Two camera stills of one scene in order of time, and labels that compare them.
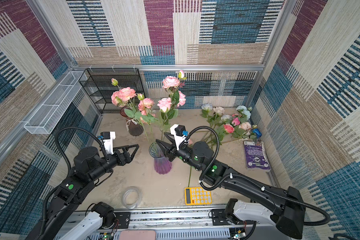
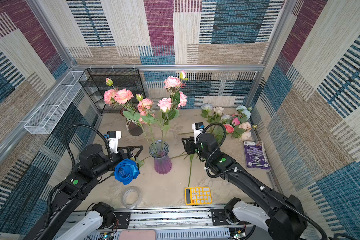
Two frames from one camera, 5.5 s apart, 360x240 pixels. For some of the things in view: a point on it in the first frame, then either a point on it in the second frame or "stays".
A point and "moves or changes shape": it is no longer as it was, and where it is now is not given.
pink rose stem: (124, 96) moves or changes shape
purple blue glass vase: (162, 164) stays
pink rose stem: (146, 116) stays
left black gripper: (126, 159) stays
